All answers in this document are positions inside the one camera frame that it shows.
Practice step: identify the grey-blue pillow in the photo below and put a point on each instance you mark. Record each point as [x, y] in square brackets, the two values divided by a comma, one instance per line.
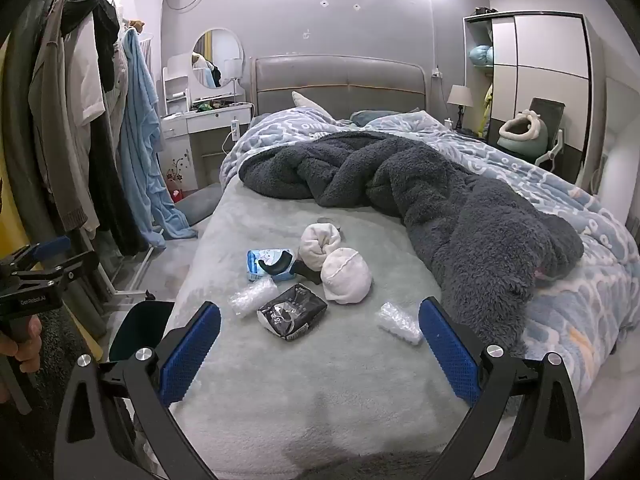
[372, 116]

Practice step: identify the person's left hand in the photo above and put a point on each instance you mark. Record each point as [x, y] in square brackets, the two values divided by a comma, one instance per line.
[31, 342]

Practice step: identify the bed with grey-green sheet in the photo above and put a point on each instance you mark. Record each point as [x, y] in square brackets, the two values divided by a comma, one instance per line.
[300, 400]

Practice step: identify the white power strip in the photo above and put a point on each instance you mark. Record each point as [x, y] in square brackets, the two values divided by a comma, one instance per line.
[234, 128]

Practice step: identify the light blue bathrobe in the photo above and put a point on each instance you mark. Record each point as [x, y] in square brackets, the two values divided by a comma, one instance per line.
[142, 150]

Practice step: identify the light blue plush toy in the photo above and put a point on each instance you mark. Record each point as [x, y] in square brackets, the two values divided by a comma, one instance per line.
[481, 55]

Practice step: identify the clear bubble wrap piece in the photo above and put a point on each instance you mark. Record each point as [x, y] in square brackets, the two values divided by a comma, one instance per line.
[400, 324]
[252, 297]

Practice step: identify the grey padded headboard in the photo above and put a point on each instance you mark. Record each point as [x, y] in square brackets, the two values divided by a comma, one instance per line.
[340, 80]

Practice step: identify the black chair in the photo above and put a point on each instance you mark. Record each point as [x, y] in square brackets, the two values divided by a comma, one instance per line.
[550, 109]

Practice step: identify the dark grey fleece blanket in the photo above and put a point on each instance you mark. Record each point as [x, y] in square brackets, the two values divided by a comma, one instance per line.
[425, 185]

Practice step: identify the beige shade bedside lamp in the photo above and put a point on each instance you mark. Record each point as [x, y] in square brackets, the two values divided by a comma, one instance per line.
[460, 96]

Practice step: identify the white table lamp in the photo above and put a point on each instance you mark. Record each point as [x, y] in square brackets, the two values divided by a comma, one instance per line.
[233, 67]

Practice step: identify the white t-shirt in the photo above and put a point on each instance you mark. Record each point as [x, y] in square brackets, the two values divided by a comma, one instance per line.
[85, 75]

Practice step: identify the round mirror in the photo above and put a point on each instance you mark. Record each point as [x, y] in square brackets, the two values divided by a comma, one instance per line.
[217, 57]

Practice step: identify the black snack bag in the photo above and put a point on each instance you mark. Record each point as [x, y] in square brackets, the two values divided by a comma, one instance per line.
[292, 317]

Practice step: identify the white wardrobe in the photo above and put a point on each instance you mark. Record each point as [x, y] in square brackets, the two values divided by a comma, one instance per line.
[545, 45]

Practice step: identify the brown plush toy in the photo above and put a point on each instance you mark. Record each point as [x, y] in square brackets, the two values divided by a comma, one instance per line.
[135, 24]

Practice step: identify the yellow garment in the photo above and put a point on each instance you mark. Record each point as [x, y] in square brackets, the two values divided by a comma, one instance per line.
[487, 105]

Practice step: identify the blue wet wipe packet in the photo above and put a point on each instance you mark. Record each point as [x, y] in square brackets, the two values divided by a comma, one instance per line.
[259, 266]

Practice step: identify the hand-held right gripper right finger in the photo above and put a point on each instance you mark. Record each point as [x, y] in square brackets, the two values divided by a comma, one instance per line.
[450, 355]

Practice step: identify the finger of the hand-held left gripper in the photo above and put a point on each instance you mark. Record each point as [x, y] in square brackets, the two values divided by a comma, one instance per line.
[52, 248]
[75, 266]

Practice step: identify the white dressing table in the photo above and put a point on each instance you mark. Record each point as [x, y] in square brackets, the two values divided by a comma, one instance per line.
[205, 121]

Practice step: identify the black fleece garment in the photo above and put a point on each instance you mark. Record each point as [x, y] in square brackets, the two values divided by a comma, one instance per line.
[117, 195]

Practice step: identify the white clothes rack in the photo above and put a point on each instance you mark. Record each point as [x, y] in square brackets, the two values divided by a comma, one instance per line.
[127, 291]

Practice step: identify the black curved plastic piece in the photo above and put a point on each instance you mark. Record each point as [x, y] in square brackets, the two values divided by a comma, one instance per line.
[276, 263]

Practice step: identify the olive knit cardigan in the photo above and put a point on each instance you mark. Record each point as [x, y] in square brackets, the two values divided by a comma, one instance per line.
[55, 135]

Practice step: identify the white wall plug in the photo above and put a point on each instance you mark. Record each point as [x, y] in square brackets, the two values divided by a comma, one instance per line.
[437, 74]

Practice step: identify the black hooded jacket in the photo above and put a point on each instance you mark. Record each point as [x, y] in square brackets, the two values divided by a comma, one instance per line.
[95, 15]

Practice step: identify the dark grey rug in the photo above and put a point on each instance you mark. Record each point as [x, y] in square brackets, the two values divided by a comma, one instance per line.
[35, 442]

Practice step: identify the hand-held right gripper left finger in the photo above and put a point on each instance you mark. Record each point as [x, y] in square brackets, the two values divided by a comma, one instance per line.
[189, 357]

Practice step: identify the blue patterned blanket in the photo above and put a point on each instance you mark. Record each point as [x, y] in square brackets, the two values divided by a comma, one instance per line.
[575, 185]

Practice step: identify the green snack packet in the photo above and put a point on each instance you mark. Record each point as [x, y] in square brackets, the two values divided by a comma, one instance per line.
[205, 107]

